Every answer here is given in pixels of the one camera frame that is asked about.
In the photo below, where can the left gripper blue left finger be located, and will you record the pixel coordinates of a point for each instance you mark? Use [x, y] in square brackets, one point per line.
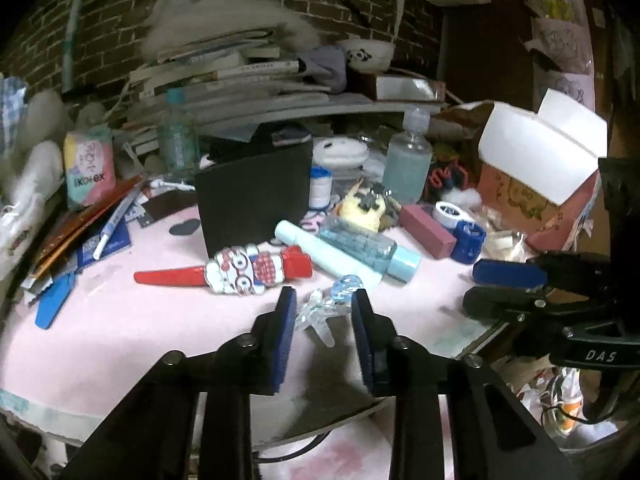
[274, 333]

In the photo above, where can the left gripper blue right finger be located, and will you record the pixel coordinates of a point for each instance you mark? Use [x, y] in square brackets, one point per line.
[374, 336]

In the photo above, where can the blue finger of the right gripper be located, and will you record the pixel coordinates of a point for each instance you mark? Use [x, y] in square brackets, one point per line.
[508, 274]
[501, 304]

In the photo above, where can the clear blue plastic hair clip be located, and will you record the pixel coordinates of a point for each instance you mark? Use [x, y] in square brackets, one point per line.
[323, 304]

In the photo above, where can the blue pencil sharpener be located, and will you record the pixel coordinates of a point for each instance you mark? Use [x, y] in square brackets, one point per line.
[470, 238]

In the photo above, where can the red cartoon hair clip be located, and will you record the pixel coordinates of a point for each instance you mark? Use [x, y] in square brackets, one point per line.
[236, 271]

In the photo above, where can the clear blue capped bottle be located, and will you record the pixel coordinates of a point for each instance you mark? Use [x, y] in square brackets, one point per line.
[377, 251]

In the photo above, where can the white blue tape roll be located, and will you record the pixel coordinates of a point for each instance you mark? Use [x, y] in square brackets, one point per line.
[449, 215]

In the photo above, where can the light blue cream tube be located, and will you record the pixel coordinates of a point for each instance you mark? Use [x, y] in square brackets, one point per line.
[328, 258]

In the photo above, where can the black box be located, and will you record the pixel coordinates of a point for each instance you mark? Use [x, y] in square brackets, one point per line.
[241, 202]

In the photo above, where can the pink mat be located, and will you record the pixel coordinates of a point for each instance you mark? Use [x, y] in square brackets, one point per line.
[64, 380]

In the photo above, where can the clear cellophane wrappers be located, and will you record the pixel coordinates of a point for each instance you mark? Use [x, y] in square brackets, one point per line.
[503, 242]

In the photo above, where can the white cotton ball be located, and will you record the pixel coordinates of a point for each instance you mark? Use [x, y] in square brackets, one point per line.
[465, 199]

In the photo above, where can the pink rectangular block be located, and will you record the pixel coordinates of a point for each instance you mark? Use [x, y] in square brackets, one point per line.
[430, 234]

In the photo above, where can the white pink cardboard box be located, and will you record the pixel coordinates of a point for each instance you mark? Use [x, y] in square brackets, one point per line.
[540, 170]

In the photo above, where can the red black scrunchie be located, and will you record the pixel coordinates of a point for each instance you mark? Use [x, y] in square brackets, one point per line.
[445, 176]

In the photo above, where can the yellow plush hair clip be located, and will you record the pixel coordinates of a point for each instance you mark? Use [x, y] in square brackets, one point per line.
[367, 204]

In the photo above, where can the blue lid white jar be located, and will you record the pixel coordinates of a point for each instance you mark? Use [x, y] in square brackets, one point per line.
[320, 188]

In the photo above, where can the clear frosted liquid bottle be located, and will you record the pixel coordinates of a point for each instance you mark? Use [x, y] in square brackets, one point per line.
[408, 159]

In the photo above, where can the blue booklet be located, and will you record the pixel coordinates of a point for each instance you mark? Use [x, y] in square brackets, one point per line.
[120, 240]

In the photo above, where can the panda plush pouch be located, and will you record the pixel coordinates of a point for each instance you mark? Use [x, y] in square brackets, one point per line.
[339, 153]

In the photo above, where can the white blue pen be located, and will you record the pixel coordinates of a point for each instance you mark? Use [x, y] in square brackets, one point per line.
[112, 223]

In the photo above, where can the teal capped water bottle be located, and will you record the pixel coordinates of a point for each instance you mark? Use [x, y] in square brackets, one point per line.
[178, 138]

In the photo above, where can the blue flat tag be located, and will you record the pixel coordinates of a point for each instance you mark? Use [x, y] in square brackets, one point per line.
[53, 299]

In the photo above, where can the brown white box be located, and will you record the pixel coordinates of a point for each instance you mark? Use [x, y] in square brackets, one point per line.
[409, 89]

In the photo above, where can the orange brown flat packets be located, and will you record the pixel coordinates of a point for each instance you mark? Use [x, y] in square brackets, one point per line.
[72, 224]

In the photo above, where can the stack of books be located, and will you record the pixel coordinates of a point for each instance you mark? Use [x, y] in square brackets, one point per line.
[225, 81]

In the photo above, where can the kotex pad package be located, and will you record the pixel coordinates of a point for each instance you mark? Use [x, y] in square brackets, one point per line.
[89, 165]

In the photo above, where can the white panda bowl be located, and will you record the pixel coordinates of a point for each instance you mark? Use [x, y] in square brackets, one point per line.
[368, 56]

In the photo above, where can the purple grey cloth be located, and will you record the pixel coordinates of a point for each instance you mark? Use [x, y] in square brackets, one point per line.
[325, 66]

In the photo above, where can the white plush toy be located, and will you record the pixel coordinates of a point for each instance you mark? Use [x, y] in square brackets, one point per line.
[31, 172]

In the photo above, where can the white fluffy fur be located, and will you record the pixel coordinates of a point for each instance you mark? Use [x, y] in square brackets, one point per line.
[175, 23]

